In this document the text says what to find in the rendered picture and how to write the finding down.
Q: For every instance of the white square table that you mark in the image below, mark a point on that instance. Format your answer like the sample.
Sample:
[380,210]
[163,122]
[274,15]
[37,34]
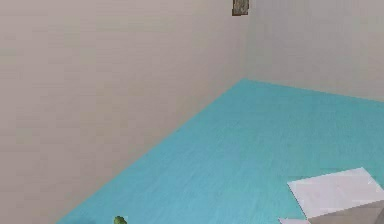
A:
[336,195]

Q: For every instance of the framed wall picture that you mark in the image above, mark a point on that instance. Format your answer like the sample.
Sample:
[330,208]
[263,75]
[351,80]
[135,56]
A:
[240,7]

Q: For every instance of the green house plant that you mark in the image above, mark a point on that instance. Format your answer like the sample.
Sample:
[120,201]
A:
[120,220]

